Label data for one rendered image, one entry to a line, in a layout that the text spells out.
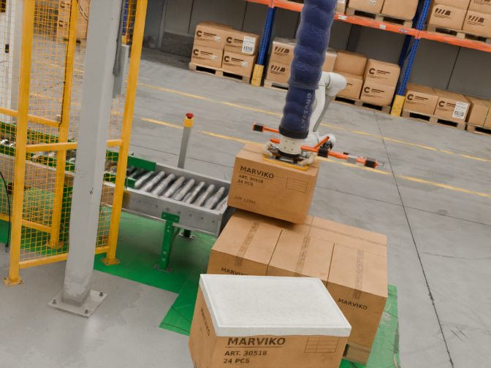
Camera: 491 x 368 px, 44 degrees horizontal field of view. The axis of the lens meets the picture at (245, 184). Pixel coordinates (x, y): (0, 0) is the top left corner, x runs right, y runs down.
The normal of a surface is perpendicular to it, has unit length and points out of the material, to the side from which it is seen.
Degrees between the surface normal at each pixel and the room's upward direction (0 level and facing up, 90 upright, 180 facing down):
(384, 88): 86
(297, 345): 90
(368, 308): 90
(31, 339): 0
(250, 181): 90
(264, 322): 0
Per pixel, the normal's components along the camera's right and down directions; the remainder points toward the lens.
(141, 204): -0.21, 0.33
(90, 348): 0.19, -0.91
